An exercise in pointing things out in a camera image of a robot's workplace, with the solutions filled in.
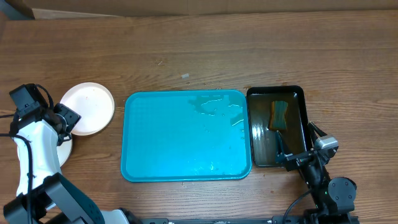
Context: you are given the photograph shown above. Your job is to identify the white plate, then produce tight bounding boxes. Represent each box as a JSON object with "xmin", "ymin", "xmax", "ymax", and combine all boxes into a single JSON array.
[
  {"xmin": 60, "ymin": 82, "xmax": 115, "ymax": 136},
  {"xmin": 57, "ymin": 140, "xmax": 73, "ymax": 166}
]

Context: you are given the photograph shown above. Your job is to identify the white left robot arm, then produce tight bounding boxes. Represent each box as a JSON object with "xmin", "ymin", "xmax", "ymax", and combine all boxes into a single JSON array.
[{"xmin": 4, "ymin": 83, "xmax": 252, "ymax": 223}]

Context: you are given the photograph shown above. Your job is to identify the blue plastic tray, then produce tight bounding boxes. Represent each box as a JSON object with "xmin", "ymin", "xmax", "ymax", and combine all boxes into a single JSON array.
[{"xmin": 121, "ymin": 90, "xmax": 252, "ymax": 182}]

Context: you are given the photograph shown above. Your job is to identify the cardboard wall panel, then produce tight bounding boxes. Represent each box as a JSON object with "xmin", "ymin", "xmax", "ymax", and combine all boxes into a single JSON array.
[{"xmin": 0, "ymin": 0, "xmax": 398, "ymax": 20}]

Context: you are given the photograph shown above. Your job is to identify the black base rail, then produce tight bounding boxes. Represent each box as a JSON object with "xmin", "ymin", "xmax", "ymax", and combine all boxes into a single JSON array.
[{"xmin": 141, "ymin": 215, "xmax": 310, "ymax": 224}]

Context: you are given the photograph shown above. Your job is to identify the green yellow sponge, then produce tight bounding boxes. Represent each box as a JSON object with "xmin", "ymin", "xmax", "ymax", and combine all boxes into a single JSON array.
[{"xmin": 269, "ymin": 101, "xmax": 289, "ymax": 131}]

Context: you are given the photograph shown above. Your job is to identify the black water tray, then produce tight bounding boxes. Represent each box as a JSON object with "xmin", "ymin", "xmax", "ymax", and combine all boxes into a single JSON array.
[{"xmin": 246, "ymin": 85, "xmax": 312, "ymax": 167}]

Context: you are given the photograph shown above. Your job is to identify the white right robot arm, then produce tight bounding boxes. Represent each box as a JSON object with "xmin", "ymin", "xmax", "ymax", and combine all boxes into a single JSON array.
[{"xmin": 272, "ymin": 122, "xmax": 359, "ymax": 223}]

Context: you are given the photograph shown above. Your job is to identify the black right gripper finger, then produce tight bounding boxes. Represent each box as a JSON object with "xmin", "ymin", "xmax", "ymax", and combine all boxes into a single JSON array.
[
  {"xmin": 307, "ymin": 121, "xmax": 327, "ymax": 140},
  {"xmin": 276, "ymin": 131, "xmax": 292, "ymax": 157}
]

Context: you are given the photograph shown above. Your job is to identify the small white paper scrap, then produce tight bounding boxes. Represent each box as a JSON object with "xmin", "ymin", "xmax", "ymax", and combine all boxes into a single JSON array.
[{"xmin": 181, "ymin": 73, "xmax": 189, "ymax": 79}]

